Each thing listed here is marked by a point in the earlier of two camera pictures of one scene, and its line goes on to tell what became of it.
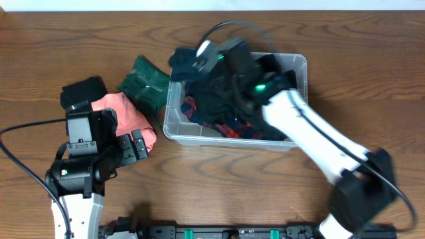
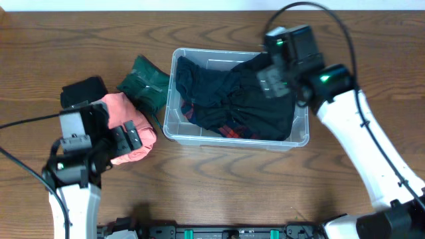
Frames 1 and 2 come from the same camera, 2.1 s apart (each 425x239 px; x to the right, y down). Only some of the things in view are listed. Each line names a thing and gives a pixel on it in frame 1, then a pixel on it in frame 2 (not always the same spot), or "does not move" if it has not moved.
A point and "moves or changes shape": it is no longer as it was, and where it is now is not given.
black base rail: x=238 y=232 does not move
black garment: x=218 y=99 moves or changes shape
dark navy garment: x=180 y=64 → x=206 y=87
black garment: x=87 y=90 does not move
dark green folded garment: x=147 y=84 does not move
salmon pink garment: x=128 y=117 does not move
